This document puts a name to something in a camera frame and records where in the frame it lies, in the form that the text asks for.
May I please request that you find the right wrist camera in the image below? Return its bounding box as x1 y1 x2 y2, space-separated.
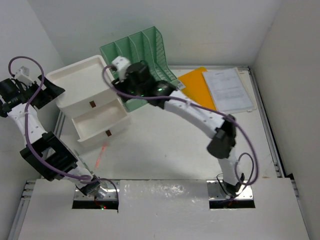
111 56 131 82

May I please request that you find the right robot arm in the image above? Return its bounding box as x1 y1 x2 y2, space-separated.
111 56 245 198

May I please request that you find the green file organizer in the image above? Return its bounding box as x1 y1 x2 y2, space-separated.
99 26 179 113

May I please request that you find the white drawer cabinet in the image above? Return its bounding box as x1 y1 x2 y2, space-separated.
46 54 126 148

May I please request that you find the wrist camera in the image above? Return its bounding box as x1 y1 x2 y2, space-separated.
13 66 33 87
111 56 131 82

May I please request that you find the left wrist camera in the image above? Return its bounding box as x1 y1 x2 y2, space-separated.
13 66 33 87

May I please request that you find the clear document sleeve with paper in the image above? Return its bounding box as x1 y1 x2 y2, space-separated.
202 67 255 114

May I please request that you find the purple cable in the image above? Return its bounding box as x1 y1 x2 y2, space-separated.
101 64 260 187
8 56 120 201

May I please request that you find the orange plastic folder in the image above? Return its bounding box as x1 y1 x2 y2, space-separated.
178 67 217 110

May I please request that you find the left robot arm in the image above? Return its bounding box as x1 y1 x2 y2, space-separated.
0 74 108 200

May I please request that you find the orange pen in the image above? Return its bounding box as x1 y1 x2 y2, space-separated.
94 142 108 170

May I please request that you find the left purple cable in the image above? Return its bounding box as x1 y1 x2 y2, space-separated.
8 56 120 201

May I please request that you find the brown middle drawer tab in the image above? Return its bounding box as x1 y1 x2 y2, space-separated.
105 130 112 137

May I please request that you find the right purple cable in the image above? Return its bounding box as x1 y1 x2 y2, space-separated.
101 64 260 187

